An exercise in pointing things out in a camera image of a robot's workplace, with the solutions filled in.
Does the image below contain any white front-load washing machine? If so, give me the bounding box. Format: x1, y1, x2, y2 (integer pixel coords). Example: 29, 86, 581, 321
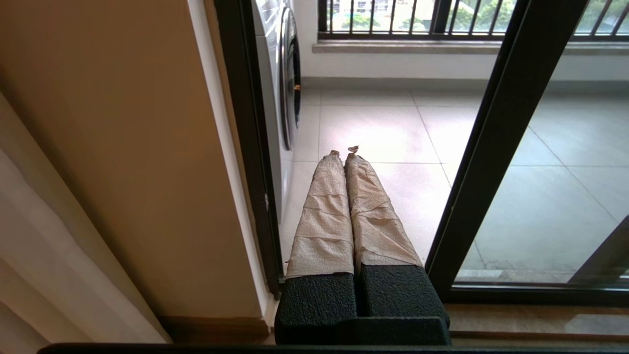
251, 0, 302, 232

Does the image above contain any long black balcony railing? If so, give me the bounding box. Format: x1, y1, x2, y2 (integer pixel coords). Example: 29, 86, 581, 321
317, 0, 629, 41

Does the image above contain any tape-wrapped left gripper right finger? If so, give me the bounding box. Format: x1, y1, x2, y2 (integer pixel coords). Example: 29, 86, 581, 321
344, 146, 452, 346

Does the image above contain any cream curtain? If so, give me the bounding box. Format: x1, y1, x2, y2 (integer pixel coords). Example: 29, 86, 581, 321
0, 91, 172, 345

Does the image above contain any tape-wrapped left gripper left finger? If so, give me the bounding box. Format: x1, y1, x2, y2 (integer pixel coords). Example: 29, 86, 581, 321
274, 150, 358, 346

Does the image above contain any dark balcony window frame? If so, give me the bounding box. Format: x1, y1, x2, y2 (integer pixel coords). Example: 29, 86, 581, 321
317, 0, 454, 40

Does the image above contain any long grey stone sill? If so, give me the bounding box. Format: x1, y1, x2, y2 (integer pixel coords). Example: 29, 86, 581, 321
311, 39, 629, 56

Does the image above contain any dark framed sliding glass door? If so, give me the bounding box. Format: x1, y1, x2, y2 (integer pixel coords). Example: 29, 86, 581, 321
214, 0, 286, 298
425, 0, 629, 306

